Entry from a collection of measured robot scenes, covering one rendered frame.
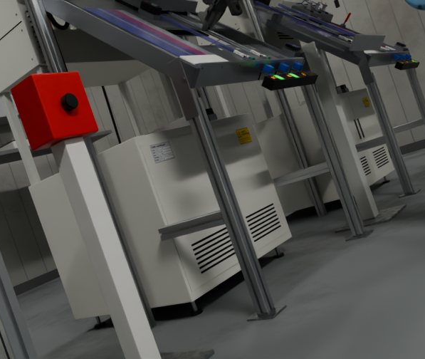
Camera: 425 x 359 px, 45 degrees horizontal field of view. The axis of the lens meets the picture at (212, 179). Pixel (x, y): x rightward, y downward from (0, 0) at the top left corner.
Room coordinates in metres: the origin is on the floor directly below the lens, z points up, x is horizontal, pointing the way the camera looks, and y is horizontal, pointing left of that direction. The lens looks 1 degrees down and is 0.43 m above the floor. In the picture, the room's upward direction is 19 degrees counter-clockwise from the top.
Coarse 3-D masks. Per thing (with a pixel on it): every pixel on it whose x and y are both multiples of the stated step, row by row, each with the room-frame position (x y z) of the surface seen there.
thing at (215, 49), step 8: (208, 48) 1.75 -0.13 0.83; (216, 48) 1.79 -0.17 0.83; (224, 48) 1.82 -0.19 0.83; (240, 48) 1.90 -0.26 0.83; (256, 48) 1.99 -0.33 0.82; (264, 48) 2.03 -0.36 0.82; (224, 56) 1.72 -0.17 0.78; (232, 56) 1.75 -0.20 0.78; (240, 56) 1.78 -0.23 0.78; (256, 56) 1.86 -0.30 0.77; (272, 56) 1.94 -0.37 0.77; (280, 56) 1.96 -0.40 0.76
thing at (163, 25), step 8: (72, 0) 1.80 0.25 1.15; (80, 0) 1.84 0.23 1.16; (88, 0) 1.87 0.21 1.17; (96, 0) 1.91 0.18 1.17; (104, 0) 1.95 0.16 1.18; (96, 8) 1.80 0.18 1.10; (104, 8) 1.84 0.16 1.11; (112, 8) 1.88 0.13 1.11; (120, 8) 1.92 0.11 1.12; (128, 8) 1.96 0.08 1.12; (144, 16) 1.90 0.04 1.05; (168, 16) 2.03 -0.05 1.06; (184, 16) 2.13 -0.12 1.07; (192, 16) 2.18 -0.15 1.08; (160, 24) 1.87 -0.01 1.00; (168, 24) 1.91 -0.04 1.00; (184, 24) 1.99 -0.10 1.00; (200, 24) 2.08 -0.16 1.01; (176, 32) 2.02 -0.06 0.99; (184, 32) 2.07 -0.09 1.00; (200, 32) 2.16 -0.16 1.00
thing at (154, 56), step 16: (48, 0) 1.75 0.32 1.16; (64, 0) 1.71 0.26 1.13; (64, 16) 1.72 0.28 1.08; (80, 16) 1.68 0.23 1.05; (96, 16) 1.64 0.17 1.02; (96, 32) 1.65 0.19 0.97; (112, 32) 1.61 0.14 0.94; (128, 32) 1.58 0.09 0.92; (128, 48) 1.58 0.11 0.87; (144, 48) 1.55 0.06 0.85; (160, 48) 1.52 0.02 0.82; (160, 64) 1.52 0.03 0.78; (192, 64) 1.47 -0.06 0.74; (192, 80) 1.47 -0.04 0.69
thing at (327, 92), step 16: (304, 48) 2.28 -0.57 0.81; (320, 64) 2.25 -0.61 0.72; (320, 80) 2.27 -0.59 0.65; (320, 96) 2.28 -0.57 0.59; (336, 96) 2.28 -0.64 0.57; (336, 112) 2.25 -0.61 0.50; (336, 128) 2.27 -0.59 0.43; (336, 144) 2.28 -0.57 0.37; (352, 144) 2.28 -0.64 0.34; (352, 160) 2.25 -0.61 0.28; (352, 176) 2.27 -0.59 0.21; (352, 192) 2.29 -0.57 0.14; (368, 192) 2.27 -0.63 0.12; (368, 208) 2.26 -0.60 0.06; (400, 208) 2.26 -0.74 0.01; (368, 224) 2.17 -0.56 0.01
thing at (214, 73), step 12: (252, 60) 1.69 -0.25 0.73; (264, 60) 1.75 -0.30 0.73; (276, 60) 1.81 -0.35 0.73; (288, 60) 1.88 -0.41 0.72; (300, 60) 1.97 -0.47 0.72; (204, 72) 1.49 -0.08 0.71; (216, 72) 1.54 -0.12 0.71; (228, 72) 1.60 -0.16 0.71; (240, 72) 1.65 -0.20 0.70; (252, 72) 1.72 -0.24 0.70; (276, 72) 1.86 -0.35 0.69; (288, 72) 1.93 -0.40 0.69; (204, 84) 1.52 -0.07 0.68; (216, 84) 1.58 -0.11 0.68
